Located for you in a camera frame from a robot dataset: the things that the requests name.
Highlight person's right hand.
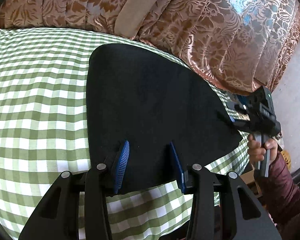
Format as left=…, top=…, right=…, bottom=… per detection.
left=247, top=134, right=278, bottom=164

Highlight black pants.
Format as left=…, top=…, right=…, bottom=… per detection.
left=86, top=43, right=242, bottom=196

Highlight brown floral curtain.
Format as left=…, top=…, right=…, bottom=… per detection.
left=0, top=0, right=300, bottom=94

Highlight maroon right sleeve forearm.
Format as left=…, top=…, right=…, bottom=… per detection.
left=256, top=153, right=300, bottom=239

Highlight green white checkered bedsheet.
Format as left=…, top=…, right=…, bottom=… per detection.
left=0, top=27, right=251, bottom=240

